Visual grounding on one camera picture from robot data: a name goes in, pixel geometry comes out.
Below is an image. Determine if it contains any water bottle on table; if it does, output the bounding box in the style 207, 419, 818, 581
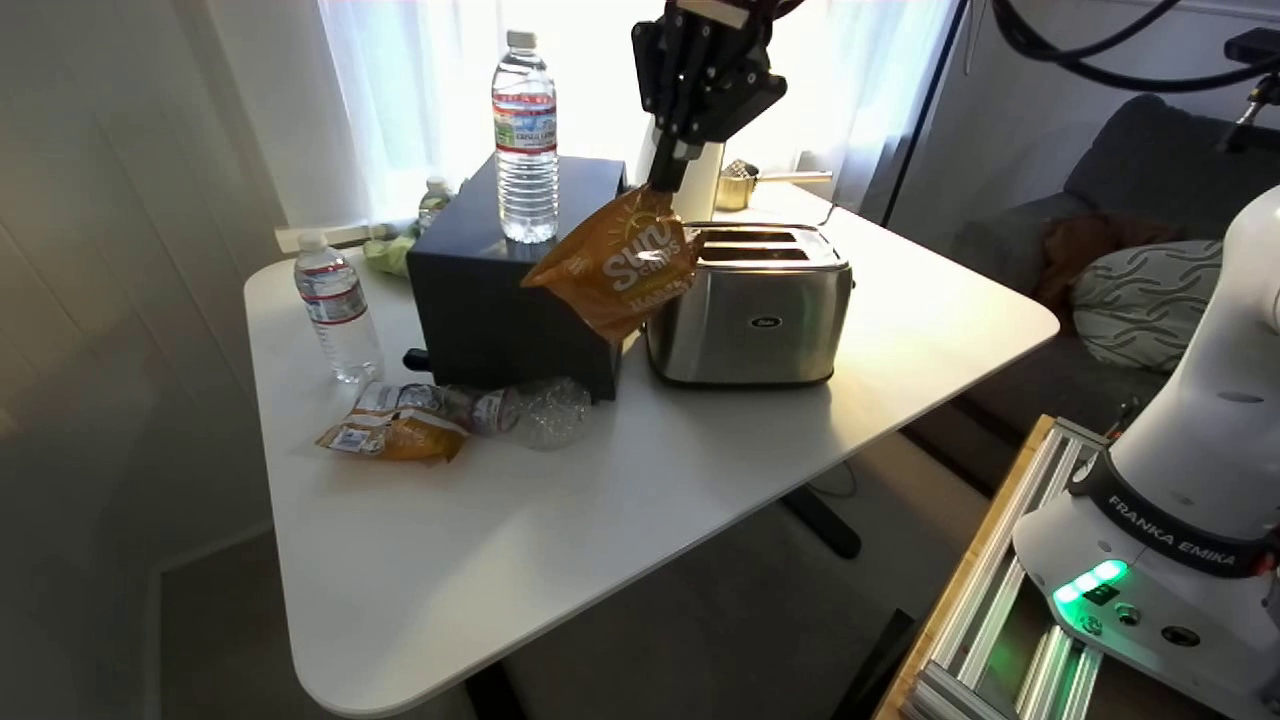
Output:
293, 235, 385, 389

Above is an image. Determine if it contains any crumpled clear plastic wrapper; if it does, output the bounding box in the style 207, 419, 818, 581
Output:
348, 374, 598, 451

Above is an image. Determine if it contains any small orange snack packet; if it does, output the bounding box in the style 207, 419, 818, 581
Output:
321, 413, 469, 466

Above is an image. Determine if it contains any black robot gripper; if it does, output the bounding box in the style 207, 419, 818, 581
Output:
631, 0, 802, 193

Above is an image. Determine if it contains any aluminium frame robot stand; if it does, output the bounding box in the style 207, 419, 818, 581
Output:
870, 413, 1232, 720

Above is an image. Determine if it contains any silver two-slot toaster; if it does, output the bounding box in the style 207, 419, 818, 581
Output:
643, 224, 856, 389

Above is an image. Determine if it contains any water bottle on oven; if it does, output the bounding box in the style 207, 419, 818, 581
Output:
491, 31, 561, 245

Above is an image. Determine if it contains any patterned grey pillow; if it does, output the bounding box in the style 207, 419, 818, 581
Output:
1070, 241, 1222, 374

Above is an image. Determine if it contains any small glass jar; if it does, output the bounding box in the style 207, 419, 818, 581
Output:
714, 162, 760, 213

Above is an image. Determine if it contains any dark grey sofa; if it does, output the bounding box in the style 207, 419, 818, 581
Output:
909, 98, 1280, 495

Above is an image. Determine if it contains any white paper towel roll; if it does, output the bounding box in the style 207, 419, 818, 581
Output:
635, 123, 723, 224

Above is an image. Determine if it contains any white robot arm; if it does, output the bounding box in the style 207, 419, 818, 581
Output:
1013, 189, 1280, 720

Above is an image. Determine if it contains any black hanging cable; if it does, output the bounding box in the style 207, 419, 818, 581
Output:
989, 0, 1280, 98

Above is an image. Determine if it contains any black toaster oven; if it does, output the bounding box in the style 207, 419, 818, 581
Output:
406, 162, 620, 400

